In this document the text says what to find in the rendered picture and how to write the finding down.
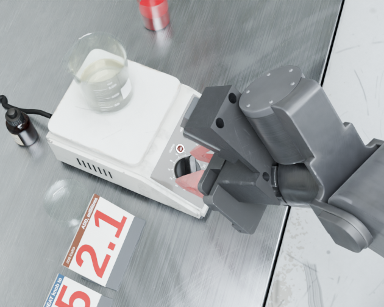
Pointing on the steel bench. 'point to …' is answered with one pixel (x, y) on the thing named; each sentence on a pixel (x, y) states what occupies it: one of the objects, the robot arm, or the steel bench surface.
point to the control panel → (164, 167)
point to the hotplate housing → (136, 180)
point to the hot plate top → (110, 123)
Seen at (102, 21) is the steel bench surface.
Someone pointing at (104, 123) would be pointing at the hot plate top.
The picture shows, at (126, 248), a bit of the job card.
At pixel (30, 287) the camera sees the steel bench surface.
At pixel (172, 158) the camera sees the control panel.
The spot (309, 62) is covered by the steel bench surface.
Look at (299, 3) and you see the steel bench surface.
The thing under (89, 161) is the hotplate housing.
